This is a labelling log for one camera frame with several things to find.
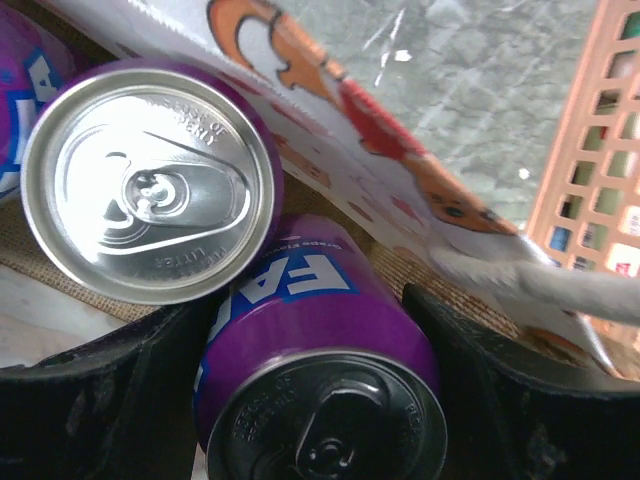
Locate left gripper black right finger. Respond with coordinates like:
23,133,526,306
402,284,639,479

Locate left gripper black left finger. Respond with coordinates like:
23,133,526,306
1,300,208,479

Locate brown canvas tote bag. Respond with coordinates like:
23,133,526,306
0,0,640,379

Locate purple soda can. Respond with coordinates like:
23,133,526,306
193,214,448,479
20,58,283,305
1,5,77,201

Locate peach plastic file organizer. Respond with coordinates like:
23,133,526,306
526,0,639,277

